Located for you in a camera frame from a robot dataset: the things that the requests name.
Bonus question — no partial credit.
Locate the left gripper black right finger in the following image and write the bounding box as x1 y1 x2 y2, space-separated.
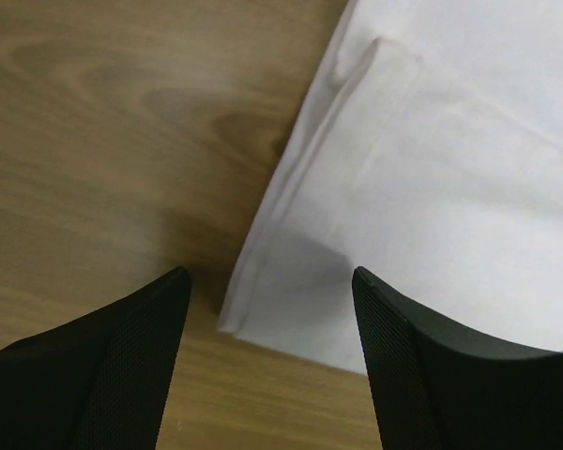
352 267 563 449

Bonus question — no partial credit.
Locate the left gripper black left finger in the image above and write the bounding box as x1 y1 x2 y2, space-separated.
0 267 191 449

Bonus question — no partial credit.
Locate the white t-shirt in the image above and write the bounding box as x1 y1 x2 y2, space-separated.
219 1 563 373

